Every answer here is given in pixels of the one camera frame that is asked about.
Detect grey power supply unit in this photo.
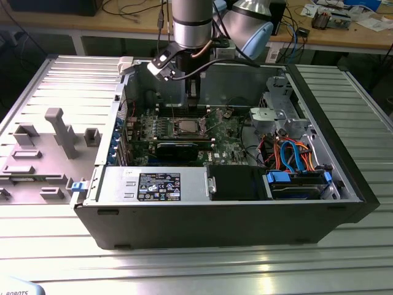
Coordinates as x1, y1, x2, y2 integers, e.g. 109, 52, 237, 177
97, 167, 210, 204

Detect thin red wire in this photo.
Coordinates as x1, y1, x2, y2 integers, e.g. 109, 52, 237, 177
120, 100, 138, 119

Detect silver CPU plate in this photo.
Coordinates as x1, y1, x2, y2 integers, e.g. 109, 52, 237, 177
177, 119, 201, 135

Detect green RAM stick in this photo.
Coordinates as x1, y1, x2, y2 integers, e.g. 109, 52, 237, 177
12, 174, 64, 182

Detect thick black sleeved cable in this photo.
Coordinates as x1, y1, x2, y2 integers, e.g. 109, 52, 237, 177
240, 114, 265, 168

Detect metal socket cover frame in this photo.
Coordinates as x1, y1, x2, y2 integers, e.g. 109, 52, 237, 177
199, 108, 222, 132

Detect pale blue teach pendant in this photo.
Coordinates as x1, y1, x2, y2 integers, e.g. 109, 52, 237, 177
0, 274, 47, 295

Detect black open PC case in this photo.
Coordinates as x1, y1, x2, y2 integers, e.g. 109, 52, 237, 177
72, 54, 381, 251

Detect small grey wrist camera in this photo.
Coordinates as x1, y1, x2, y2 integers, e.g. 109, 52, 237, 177
214, 38, 237, 58

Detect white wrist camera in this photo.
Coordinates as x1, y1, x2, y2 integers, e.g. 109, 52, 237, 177
146, 50, 178, 82

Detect hard disk in blue carrier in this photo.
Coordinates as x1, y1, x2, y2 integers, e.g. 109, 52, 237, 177
265, 170, 334, 200

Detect white card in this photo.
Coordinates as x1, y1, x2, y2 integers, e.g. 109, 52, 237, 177
300, 3, 319, 18

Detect white papers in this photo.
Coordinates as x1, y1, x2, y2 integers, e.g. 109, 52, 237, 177
356, 17, 392, 32

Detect copper finned CPU cooler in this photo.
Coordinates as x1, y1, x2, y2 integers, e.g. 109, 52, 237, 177
311, 7, 332, 31

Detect green motherboard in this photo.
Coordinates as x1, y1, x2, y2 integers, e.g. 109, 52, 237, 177
124, 106, 250, 168

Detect blue cable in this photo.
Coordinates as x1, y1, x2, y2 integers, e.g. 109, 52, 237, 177
292, 29, 303, 64

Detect white-clip RAM slot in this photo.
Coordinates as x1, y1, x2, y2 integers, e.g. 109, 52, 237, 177
155, 105, 211, 110
155, 111, 211, 116

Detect perforated metal drive cage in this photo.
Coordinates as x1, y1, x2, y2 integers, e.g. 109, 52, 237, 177
260, 76, 296, 109

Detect black camera cable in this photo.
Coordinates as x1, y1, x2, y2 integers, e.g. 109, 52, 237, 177
167, 57, 265, 81

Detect metal drive box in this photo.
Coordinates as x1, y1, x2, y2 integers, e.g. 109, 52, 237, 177
329, 11, 353, 31

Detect pale grey case latch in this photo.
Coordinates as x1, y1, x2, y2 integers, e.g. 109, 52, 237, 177
117, 56, 136, 76

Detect silver metal bracket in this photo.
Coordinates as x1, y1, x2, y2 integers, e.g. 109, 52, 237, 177
248, 106, 287, 132

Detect wooden desk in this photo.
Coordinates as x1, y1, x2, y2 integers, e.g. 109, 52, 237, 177
0, 0, 393, 57

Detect blue box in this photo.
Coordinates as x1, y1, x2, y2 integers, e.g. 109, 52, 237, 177
343, 0, 384, 9

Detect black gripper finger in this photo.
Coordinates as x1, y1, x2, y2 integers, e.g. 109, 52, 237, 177
187, 78, 203, 112

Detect blue flat wire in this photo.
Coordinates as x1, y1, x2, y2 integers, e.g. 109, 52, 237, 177
279, 138, 305, 173

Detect blue plastic clip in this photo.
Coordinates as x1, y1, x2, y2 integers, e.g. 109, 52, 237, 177
70, 180, 88, 194

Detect yellow orange wire bundle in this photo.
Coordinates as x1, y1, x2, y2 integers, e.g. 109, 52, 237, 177
299, 143, 319, 173

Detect black graphics card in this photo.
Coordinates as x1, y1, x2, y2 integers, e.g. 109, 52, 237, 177
155, 141, 200, 163

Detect grey parts rack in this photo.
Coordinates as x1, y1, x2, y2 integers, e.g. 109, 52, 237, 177
0, 107, 103, 206

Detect copper coloured robot cable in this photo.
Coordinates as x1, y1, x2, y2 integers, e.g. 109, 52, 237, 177
190, 38, 213, 58

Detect CPU socket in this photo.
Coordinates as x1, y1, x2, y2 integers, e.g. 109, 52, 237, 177
173, 117, 204, 138

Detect wide black box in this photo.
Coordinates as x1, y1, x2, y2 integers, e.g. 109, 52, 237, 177
9, 0, 99, 17

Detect tall black box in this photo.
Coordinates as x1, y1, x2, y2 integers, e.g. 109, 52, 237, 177
271, 0, 289, 37

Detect hanging black cable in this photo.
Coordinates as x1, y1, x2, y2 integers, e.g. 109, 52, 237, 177
157, 0, 168, 58

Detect black drive box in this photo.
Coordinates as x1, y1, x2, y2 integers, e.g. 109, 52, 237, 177
207, 165, 268, 202

